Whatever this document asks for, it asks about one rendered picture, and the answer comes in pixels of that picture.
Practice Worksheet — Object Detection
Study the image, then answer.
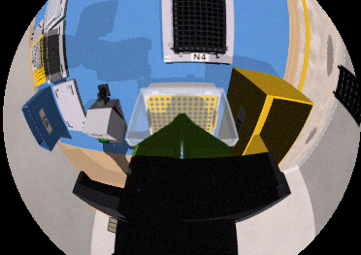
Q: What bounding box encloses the blue bin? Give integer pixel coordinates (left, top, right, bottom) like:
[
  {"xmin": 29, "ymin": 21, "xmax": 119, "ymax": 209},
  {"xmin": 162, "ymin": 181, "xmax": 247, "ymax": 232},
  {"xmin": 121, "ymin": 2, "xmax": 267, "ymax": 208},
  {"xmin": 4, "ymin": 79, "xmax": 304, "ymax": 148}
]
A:
[{"xmin": 21, "ymin": 86, "xmax": 67, "ymax": 151}]

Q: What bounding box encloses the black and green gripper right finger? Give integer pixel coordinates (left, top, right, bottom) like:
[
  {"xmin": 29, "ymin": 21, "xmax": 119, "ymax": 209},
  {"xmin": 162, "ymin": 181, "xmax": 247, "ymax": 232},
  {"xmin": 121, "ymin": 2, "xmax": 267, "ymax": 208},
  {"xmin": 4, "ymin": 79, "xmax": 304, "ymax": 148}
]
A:
[{"xmin": 182, "ymin": 113, "xmax": 232, "ymax": 158}]

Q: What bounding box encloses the blue bench mat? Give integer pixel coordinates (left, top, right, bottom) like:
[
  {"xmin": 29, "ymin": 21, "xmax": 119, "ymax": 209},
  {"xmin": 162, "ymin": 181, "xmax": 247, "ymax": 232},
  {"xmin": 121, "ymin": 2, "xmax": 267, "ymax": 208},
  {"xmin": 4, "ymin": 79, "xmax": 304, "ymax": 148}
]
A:
[{"xmin": 37, "ymin": 0, "xmax": 289, "ymax": 155}]

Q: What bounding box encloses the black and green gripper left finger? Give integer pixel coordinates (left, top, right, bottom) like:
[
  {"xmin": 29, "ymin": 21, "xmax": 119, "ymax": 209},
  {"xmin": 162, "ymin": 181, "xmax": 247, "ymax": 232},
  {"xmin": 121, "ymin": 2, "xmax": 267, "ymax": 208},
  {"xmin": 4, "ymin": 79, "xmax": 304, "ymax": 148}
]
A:
[{"xmin": 131, "ymin": 113, "xmax": 182, "ymax": 158}]

